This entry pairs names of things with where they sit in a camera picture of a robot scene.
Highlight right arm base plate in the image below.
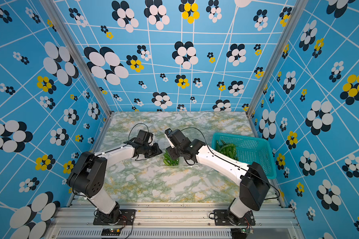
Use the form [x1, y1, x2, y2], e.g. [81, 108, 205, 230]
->
[211, 210, 256, 227]

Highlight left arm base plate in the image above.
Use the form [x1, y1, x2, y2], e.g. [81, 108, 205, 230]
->
[93, 209, 137, 226]

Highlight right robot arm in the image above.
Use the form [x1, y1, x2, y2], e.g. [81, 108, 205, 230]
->
[165, 128, 271, 226]

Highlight left circuit board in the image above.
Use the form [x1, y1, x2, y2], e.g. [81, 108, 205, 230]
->
[101, 228, 122, 238]

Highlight teal plastic basket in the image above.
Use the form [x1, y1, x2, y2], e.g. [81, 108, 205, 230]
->
[211, 133, 277, 179]

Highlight right frame post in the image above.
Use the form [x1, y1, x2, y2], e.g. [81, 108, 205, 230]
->
[247, 0, 308, 118]

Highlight aluminium front rail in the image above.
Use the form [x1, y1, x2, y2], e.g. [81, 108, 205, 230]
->
[45, 203, 304, 239]

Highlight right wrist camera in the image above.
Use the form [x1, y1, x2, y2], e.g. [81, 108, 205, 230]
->
[165, 128, 175, 148]

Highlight frame post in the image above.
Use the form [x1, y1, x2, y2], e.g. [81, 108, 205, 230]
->
[40, 1, 112, 117]
[247, 0, 308, 118]

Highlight circuit board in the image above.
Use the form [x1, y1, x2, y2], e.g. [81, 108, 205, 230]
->
[231, 228, 253, 239]
[101, 228, 122, 238]

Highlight green pepper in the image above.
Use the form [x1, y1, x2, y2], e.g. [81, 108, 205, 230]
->
[215, 140, 238, 161]

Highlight left frame post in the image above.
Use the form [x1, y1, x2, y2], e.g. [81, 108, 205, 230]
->
[40, 1, 112, 117]

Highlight right circuit board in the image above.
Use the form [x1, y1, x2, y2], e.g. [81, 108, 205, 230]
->
[231, 228, 253, 239]

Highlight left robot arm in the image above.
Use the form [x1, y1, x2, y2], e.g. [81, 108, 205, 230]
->
[67, 130, 162, 225]

